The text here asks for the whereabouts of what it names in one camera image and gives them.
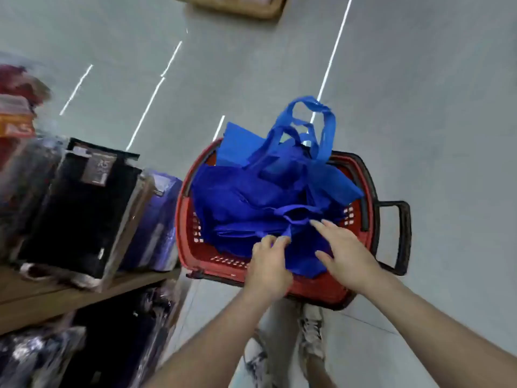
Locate person's right shoe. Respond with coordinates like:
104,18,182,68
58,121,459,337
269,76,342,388
299,303,326,362

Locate heap of blue bags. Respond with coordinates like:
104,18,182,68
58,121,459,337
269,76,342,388
191,96,366,278

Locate black A5 notebook pack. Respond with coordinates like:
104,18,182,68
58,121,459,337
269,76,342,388
16,138,145,292

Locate wooden shelf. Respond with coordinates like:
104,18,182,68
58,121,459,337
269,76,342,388
0,266,183,336

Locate person's left hand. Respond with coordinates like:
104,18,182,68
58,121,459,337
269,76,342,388
242,234,294,303

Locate person's right forearm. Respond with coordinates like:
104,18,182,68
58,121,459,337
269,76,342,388
355,269,517,388

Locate red shopping basket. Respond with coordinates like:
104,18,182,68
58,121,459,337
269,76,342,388
175,140,412,311

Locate person's left forearm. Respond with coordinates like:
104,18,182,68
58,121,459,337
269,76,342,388
141,288,285,388

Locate black wrapped bags group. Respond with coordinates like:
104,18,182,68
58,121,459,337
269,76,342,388
0,280,191,388

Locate red packaged goods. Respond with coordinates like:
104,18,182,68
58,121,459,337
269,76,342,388
0,64,51,170

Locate person's right leg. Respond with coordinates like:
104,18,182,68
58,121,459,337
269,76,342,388
301,355,336,388

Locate person's right hand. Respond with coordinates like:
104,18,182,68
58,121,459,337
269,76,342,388
310,219,383,295

